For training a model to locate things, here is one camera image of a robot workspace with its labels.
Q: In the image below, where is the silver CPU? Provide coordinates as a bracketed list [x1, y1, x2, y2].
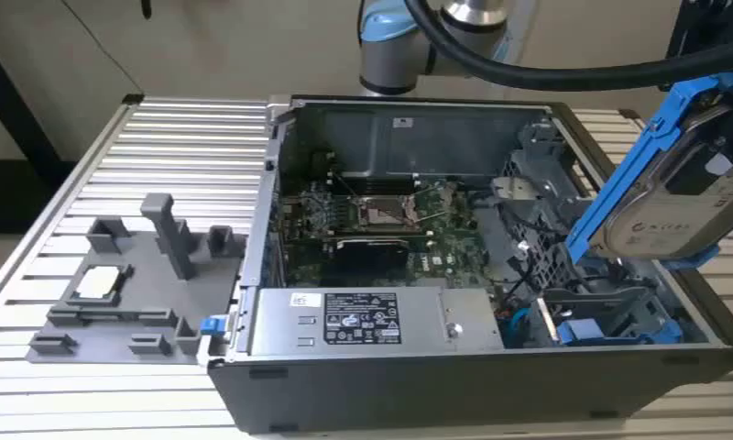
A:
[76, 266, 127, 297]

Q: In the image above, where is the black slanted post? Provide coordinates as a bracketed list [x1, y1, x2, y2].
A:
[0, 25, 63, 167]

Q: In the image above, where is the CPU socket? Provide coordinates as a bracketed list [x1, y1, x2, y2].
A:
[357, 194, 431, 230]

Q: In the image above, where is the thick black cable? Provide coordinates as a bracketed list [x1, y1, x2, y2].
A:
[403, 0, 733, 92]

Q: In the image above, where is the grey power supply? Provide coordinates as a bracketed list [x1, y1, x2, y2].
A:
[247, 287, 507, 357]

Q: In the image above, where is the black open PC case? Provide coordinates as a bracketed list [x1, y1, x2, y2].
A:
[207, 93, 733, 435]

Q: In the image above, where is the grey metal disk bay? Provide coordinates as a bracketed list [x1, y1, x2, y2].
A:
[491, 116, 602, 294]

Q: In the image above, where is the blue data wire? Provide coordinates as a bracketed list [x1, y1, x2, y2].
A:
[501, 307, 532, 346]

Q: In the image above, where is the silver metal bracket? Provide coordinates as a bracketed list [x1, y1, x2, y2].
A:
[491, 176, 555, 204]

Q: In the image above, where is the grey parts rack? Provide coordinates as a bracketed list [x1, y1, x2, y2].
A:
[28, 192, 249, 366]

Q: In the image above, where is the metal socket cover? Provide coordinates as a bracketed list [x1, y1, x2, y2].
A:
[400, 179, 461, 230]

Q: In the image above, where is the green motherboard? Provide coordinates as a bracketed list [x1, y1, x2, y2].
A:
[277, 181, 509, 291]

